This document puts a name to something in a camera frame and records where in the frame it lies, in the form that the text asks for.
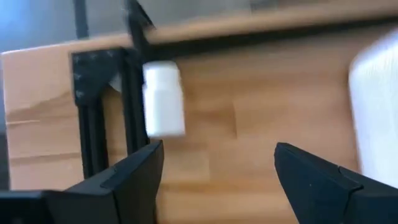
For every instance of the white plastic mesh basket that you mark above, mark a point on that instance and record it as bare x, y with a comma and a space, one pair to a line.
379, 109

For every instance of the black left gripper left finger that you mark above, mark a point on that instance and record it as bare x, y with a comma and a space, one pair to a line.
124, 193

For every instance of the white pill bottle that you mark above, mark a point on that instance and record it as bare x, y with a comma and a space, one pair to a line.
163, 102

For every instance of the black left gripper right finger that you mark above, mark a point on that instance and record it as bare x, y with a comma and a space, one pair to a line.
326, 196

